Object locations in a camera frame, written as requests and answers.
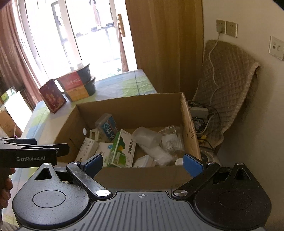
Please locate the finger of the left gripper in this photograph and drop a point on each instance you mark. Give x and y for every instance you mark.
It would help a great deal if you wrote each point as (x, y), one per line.
(31, 141)
(33, 147)

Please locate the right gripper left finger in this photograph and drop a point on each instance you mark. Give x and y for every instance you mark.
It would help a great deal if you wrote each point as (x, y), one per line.
(83, 174)

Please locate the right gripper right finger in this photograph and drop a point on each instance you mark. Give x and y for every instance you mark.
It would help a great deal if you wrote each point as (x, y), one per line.
(200, 171)

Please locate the small white pill bottle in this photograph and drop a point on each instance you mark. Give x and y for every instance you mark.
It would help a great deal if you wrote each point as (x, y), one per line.
(179, 162)

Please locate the white parrot ointment box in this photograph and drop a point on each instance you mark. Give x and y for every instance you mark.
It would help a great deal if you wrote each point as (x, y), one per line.
(87, 150)

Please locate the cream plastic hair clip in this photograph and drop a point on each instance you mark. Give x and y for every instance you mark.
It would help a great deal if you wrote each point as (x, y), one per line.
(94, 134)

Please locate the long plastic item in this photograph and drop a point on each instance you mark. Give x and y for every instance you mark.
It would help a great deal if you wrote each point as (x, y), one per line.
(159, 155)

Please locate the green white spray box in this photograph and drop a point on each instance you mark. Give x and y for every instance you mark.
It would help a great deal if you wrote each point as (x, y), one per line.
(123, 150)

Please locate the bagged white small parts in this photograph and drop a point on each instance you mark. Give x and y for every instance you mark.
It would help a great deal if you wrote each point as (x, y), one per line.
(172, 140)

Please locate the white mecobalamin medicine box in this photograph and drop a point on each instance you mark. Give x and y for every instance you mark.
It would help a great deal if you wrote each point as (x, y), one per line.
(104, 149)

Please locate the clear plastic lidded box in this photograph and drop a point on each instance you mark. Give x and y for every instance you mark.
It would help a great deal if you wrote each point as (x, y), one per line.
(106, 125)

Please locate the white square night light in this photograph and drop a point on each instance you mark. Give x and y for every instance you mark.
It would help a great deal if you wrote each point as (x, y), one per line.
(144, 161)

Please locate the person left hand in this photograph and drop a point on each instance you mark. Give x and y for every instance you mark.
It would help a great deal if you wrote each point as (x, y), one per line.
(6, 185)

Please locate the cardboard boxes on floor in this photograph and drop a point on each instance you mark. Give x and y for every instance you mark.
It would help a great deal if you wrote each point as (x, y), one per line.
(8, 126)

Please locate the dark red gift box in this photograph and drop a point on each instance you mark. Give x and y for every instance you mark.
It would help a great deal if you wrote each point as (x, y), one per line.
(52, 97)

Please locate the orange label food bowl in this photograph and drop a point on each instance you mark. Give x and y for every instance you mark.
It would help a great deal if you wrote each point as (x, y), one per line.
(84, 91)

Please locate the brown cardboard box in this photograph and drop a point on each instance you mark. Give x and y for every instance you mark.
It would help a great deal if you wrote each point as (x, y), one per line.
(153, 130)

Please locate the red label food bowl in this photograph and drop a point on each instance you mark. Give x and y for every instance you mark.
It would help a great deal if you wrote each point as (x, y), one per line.
(75, 78)

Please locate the pink brown curtain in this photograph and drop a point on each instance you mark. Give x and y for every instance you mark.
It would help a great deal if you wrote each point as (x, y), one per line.
(16, 69)

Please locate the brown quilted cover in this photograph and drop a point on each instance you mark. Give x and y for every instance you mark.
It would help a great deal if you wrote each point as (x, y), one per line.
(228, 81)

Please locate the brown wooden door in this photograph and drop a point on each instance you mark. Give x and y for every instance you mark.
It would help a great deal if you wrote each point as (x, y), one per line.
(168, 42)

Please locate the white wall outlet plate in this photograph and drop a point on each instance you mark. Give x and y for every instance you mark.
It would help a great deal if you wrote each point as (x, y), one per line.
(276, 48)

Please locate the double wall socket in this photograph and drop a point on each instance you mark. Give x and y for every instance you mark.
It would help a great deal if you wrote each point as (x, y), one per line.
(227, 28)

